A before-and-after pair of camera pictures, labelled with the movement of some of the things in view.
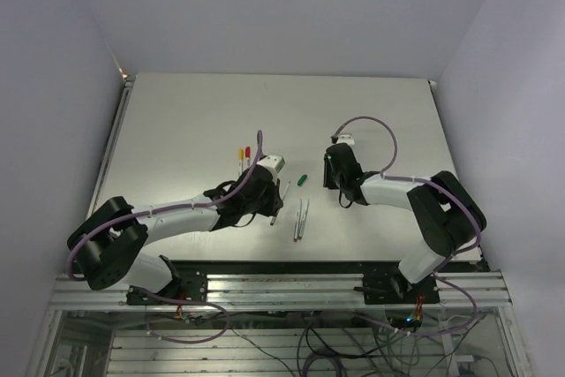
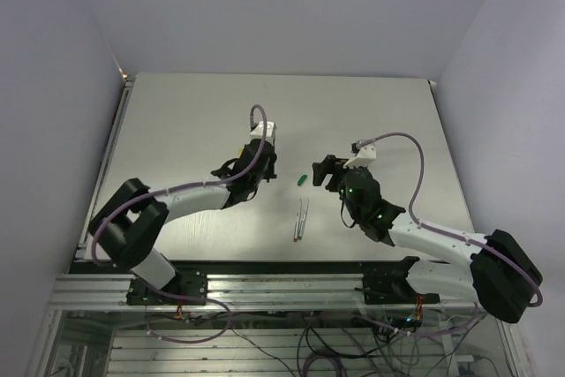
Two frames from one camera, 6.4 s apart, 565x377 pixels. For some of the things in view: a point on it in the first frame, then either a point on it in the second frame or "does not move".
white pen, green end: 303,221 does not move
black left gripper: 275,201 -> 270,171
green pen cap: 302,179 does not move
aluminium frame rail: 456,290 does not move
